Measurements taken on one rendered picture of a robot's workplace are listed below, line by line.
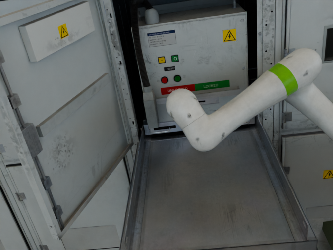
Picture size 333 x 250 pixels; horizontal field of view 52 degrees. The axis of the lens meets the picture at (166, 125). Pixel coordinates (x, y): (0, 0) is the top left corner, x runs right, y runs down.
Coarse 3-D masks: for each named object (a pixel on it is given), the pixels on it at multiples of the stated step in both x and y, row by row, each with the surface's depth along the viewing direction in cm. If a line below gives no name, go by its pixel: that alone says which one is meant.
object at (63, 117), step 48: (48, 0) 110; (0, 48) 94; (48, 48) 108; (96, 48) 138; (0, 96) 92; (48, 96) 113; (96, 96) 139; (48, 144) 114; (96, 144) 141; (48, 192) 113; (96, 192) 138
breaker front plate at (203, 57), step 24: (168, 24) 143; (192, 24) 143; (216, 24) 143; (240, 24) 143; (144, 48) 148; (168, 48) 148; (192, 48) 148; (216, 48) 148; (240, 48) 148; (168, 72) 154; (192, 72) 153; (216, 72) 153; (240, 72) 153; (168, 120) 166
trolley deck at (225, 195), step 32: (160, 160) 151; (192, 160) 148; (224, 160) 145; (256, 160) 142; (160, 192) 132; (192, 192) 129; (224, 192) 127; (256, 192) 125; (160, 224) 117; (192, 224) 115; (224, 224) 113; (256, 224) 112
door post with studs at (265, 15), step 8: (264, 0) 134; (272, 0) 134; (264, 8) 135; (272, 8) 135; (264, 16) 137; (272, 16) 137; (264, 24) 138; (272, 24) 138; (264, 32) 140; (272, 32) 140; (264, 40) 142; (272, 40) 142; (264, 48) 143; (272, 48) 143; (264, 56) 145; (272, 56) 145; (264, 64) 147; (272, 64) 147; (264, 112) 158; (272, 112) 158; (264, 120) 160; (272, 120) 160; (272, 128) 162
